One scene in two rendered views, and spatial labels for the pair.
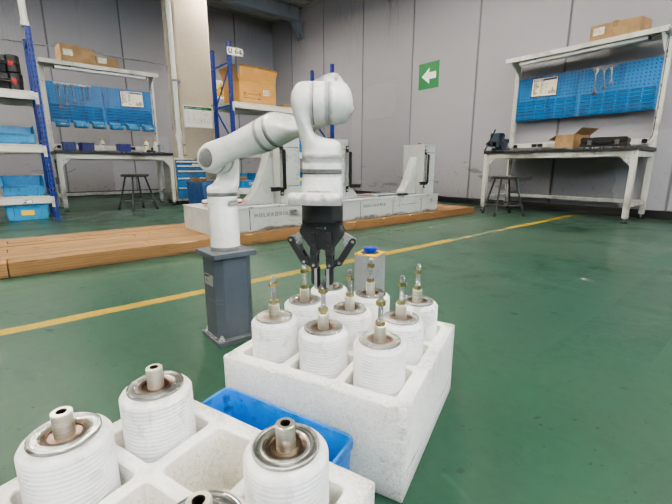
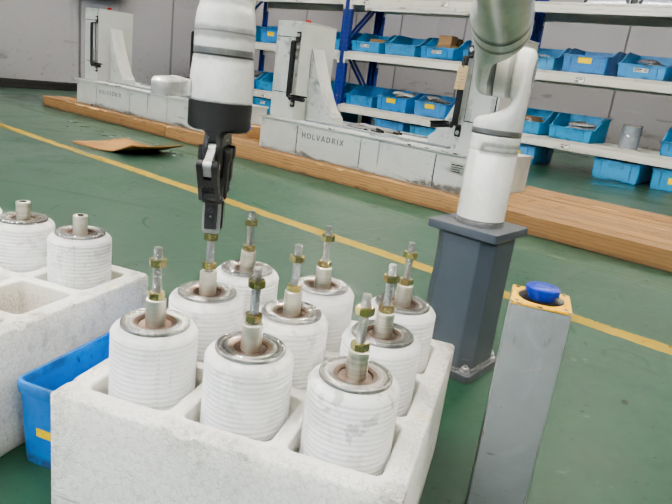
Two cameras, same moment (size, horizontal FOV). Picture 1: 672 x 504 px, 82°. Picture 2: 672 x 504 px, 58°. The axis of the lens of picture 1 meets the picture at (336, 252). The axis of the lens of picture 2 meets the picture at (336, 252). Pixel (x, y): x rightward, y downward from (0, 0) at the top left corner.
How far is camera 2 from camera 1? 102 cm
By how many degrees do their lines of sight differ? 75
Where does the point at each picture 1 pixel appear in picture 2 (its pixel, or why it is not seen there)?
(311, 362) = not seen: hidden behind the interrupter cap
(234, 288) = (449, 283)
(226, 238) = (465, 201)
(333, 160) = (199, 31)
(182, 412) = (61, 258)
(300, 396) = not seen: hidden behind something
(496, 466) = not seen: outside the picture
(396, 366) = (113, 356)
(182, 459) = (39, 290)
